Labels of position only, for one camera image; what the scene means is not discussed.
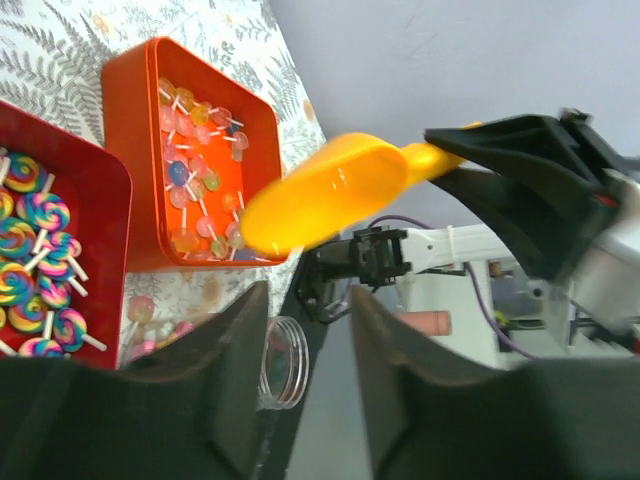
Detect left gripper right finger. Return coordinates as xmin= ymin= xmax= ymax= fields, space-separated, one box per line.
xmin=351 ymin=287 xmax=639 ymax=479

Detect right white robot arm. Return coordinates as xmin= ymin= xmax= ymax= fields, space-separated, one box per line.
xmin=295 ymin=109 xmax=639 ymax=329

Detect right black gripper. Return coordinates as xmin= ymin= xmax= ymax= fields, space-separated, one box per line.
xmin=424 ymin=108 xmax=639 ymax=280

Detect yellow plastic scoop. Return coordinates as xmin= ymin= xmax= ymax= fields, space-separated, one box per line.
xmin=240 ymin=133 xmax=464 ymax=256

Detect red tray swirl lollipops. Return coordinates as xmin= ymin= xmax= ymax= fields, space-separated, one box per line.
xmin=1 ymin=102 xmax=132 ymax=369

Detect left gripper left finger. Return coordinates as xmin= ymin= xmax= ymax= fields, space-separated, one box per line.
xmin=1 ymin=281 xmax=269 ymax=479

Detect orange tray clear lollipops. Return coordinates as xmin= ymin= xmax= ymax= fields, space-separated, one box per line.
xmin=101 ymin=37 xmax=282 ymax=272

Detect clear glass jar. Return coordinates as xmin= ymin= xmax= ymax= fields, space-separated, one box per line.
xmin=123 ymin=283 xmax=310 ymax=416

